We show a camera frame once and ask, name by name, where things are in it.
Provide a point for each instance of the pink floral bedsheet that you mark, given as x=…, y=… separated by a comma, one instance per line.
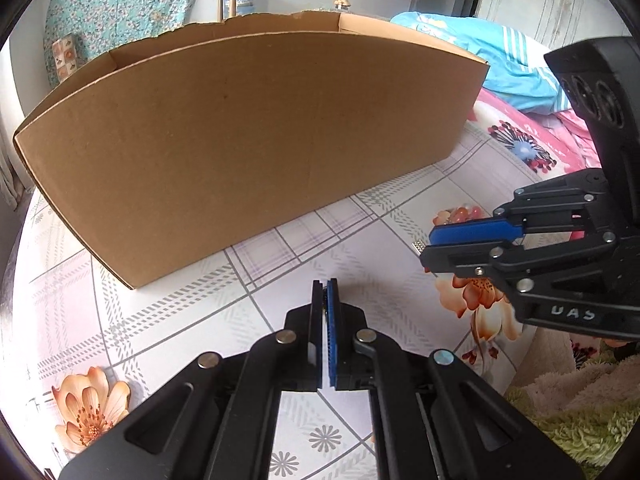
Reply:
x=550, y=140

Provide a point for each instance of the white wood-grain wardrobe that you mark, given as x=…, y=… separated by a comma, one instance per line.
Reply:
x=540, y=0

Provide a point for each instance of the small silver jewelry piece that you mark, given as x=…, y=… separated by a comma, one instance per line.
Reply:
x=418, y=246

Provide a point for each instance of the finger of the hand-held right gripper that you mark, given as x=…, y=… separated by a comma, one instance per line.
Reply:
x=550, y=280
x=470, y=232

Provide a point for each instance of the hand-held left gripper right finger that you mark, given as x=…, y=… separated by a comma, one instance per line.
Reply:
x=332, y=340

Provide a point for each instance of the brown cardboard box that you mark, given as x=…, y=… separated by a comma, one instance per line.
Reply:
x=250, y=150

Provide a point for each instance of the checker patterned cloth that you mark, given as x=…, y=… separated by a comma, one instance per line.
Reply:
x=66, y=57

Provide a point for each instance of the teal floral hanging cloth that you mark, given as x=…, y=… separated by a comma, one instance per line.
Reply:
x=125, y=5

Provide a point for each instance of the wooden chair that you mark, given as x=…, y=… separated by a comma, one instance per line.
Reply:
x=222, y=0

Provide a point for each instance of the blue water bottle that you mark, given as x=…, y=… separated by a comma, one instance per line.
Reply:
x=247, y=0

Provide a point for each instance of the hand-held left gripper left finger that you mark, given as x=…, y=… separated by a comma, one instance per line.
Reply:
x=316, y=330

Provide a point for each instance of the gold mushroom shaped ornament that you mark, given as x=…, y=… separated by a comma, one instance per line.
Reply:
x=342, y=3

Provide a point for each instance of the light blue garment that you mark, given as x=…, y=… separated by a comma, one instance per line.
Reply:
x=500, y=55

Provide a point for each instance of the floral plaid tablecloth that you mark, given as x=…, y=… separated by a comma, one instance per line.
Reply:
x=200, y=310

